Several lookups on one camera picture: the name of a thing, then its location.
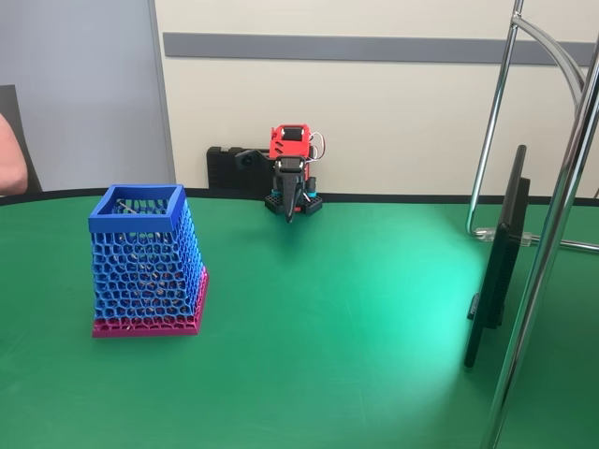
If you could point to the grey wall rail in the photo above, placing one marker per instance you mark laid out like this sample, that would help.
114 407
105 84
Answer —
374 49

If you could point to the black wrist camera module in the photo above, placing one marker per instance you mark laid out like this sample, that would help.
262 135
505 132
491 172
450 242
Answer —
247 160

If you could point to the black plastic tool case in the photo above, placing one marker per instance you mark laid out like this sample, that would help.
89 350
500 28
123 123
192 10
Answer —
224 168

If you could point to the green cloth with black rim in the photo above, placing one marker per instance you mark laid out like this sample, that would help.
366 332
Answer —
304 327

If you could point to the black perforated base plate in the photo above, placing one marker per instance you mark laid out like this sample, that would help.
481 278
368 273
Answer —
314 205

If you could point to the blue and pink mesh basket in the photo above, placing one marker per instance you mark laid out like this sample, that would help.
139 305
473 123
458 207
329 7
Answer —
140 220

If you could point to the black monitor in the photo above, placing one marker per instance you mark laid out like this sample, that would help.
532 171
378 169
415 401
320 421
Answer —
498 262

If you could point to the clear plastic clip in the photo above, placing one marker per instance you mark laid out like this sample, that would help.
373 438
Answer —
486 233

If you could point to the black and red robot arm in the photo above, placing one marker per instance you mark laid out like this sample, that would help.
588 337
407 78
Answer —
290 147

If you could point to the chrome tube stand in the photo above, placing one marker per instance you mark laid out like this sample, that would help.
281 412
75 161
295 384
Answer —
536 280

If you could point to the thin white stick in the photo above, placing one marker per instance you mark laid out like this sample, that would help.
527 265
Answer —
125 206

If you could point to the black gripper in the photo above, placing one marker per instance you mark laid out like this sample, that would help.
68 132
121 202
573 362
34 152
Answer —
288 180

